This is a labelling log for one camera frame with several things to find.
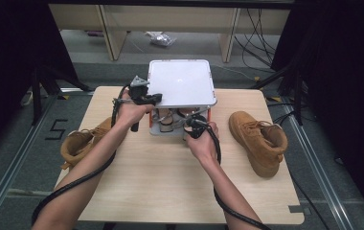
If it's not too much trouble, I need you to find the dark curtain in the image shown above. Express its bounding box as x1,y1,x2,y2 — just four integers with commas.
269,0,364,221
0,0,80,161

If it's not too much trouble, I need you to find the bundle of black floor cables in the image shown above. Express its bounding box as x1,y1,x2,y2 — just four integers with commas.
233,8,280,69

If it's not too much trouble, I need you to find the clear plastic bag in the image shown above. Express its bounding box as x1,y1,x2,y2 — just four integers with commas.
144,31,178,48

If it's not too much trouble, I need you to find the beige wooden desk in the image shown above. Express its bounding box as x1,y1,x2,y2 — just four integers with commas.
48,3,291,63

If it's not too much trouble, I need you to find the person's right hand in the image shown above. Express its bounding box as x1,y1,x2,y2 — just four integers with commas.
186,123,220,164

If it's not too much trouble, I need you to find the tan suede lace-up boot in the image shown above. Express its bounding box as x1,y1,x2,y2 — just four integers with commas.
228,110,289,179
59,116,115,171

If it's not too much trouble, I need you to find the black metal stand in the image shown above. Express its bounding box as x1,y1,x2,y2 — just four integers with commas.
250,63,307,127
31,63,95,127

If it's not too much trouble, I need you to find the aluminium floor rail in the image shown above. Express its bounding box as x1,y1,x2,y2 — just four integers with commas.
0,95,60,230
281,98,357,230

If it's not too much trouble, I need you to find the white two-tier shoe rack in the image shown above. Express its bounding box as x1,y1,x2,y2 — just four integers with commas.
146,58,218,137

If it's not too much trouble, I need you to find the person's left hand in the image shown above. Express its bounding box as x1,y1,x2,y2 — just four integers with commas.
116,89,155,128

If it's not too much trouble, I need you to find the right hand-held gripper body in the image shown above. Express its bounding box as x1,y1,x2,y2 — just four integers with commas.
184,115,210,140

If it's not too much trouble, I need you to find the thin black floor cable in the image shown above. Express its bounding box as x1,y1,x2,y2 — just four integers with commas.
289,173,331,230

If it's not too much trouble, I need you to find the black rhinestone strap sandal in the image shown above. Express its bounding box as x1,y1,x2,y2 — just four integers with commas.
175,107,204,127
156,108,176,133

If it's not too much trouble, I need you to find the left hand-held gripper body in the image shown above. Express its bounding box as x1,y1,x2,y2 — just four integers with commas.
128,75,155,105

